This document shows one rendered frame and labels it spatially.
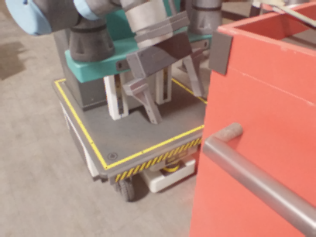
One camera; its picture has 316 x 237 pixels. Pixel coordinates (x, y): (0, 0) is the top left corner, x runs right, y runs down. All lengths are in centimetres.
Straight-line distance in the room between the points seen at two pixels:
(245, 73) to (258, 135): 8
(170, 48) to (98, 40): 36
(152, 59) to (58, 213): 99
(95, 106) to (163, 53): 86
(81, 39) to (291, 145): 66
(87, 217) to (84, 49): 77
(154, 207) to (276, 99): 100
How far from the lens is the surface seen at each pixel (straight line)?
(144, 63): 46
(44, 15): 69
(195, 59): 55
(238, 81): 32
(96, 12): 57
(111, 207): 125
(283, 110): 30
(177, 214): 121
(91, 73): 81
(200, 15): 105
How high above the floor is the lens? 103
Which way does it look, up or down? 37 degrees down
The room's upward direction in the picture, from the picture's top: straight up
